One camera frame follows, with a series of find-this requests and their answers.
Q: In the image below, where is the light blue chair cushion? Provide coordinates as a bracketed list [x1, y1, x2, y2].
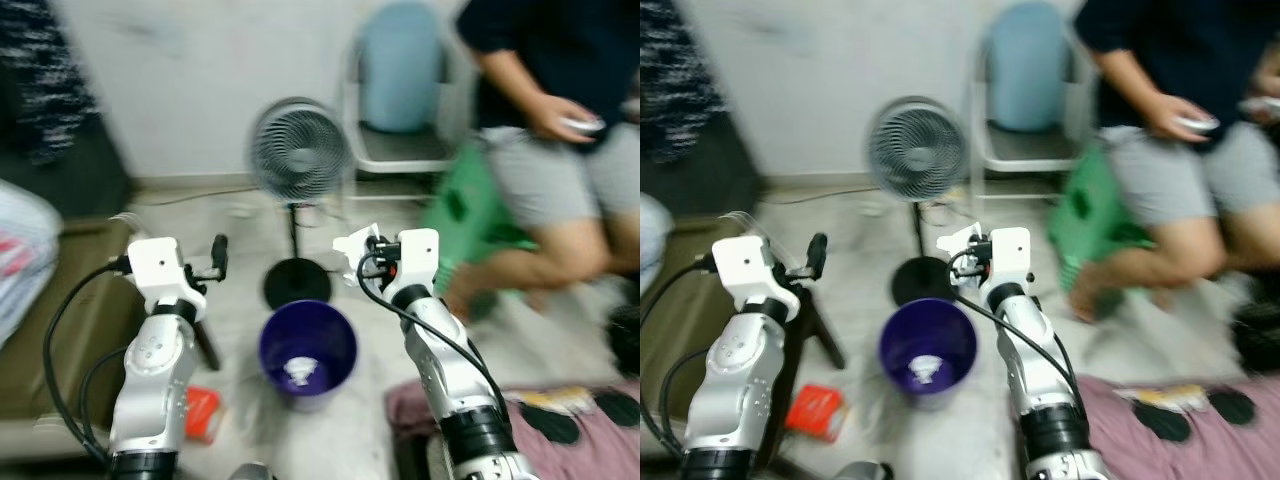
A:
[360, 3, 448, 134]
[985, 3, 1071, 133]

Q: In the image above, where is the black left camera cable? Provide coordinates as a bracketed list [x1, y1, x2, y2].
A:
[42, 256, 134, 468]
[640, 255, 719, 336]

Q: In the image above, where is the green plastic stool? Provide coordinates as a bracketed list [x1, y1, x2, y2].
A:
[1048, 140, 1161, 291]
[420, 140, 536, 291]

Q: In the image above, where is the grey standing fan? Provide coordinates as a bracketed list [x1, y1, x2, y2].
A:
[868, 97, 969, 307]
[248, 97, 353, 311]

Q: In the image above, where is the pink cartoon print blanket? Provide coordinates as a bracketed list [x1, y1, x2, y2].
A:
[385, 378, 641, 480]
[1075, 375, 1280, 480]

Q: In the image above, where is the black white patterned garment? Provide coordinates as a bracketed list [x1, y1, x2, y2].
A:
[0, 0, 101, 166]
[640, 0, 726, 166]

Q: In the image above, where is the red packet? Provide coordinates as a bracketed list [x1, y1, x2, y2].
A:
[183, 385, 223, 444]
[785, 385, 849, 443]

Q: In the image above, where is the small white paper scrap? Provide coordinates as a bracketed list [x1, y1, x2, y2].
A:
[905, 358, 946, 389]
[283, 358, 323, 391]

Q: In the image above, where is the white metal chair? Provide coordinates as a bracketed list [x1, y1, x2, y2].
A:
[970, 20, 1101, 173]
[340, 20, 483, 179]

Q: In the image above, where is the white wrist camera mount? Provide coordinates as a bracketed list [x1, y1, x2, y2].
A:
[712, 235, 793, 319]
[397, 228, 442, 296]
[127, 237, 208, 321]
[987, 227, 1032, 291]

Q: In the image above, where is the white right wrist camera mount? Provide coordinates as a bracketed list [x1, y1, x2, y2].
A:
[987, 227, 1032, 291]
[397, 228, 442, 296]

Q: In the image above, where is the black tripod stand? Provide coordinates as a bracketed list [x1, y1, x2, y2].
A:
[193, 318, 223, 373]
[755, 290, 848, 471]

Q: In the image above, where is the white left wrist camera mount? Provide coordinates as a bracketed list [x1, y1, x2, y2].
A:
[712, 235, 793, 319]
[127, 237, 208, 321]

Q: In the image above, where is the person in grey shorts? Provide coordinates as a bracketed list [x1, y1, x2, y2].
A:
[1068, 0, 1280, 323]
[445, 0, 641, 321]

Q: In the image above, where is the striped white cloth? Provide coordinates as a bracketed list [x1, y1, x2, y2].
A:
[0, 180, 63, 346]
[640, 195, 673, 291]

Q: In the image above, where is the purple waste bin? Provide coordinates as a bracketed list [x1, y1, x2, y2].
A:
[878, 298, 979, 411]
[258, 300, 359, 413]

